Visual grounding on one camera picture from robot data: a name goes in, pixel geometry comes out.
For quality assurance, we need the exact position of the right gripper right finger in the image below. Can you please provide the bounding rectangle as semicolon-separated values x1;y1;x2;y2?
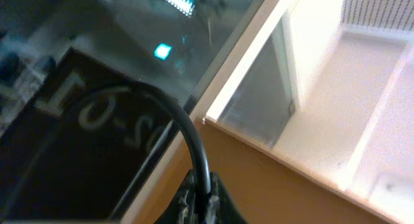
208;172;247;224

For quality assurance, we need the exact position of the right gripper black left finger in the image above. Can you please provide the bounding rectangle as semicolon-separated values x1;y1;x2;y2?
155;170;196;224

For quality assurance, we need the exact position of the black cable bundle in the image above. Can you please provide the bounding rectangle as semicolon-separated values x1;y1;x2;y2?
0;81;212;224

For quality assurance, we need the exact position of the dark glass partition panel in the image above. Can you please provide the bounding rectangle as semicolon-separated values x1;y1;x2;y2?
1;0;264;221

